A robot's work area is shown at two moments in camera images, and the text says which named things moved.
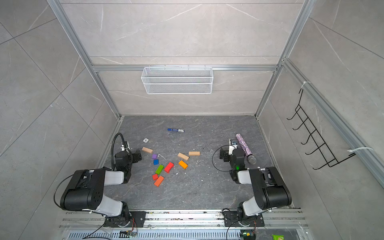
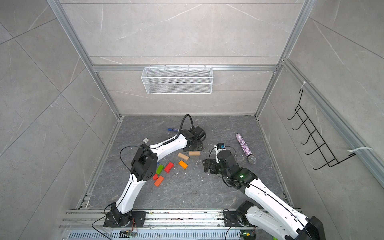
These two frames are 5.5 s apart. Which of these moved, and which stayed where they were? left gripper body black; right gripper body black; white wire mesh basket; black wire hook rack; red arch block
Moved: left gripper body black; right gripper body black
Stayed: black wire hook rack; red arch block; white wire mesh basket
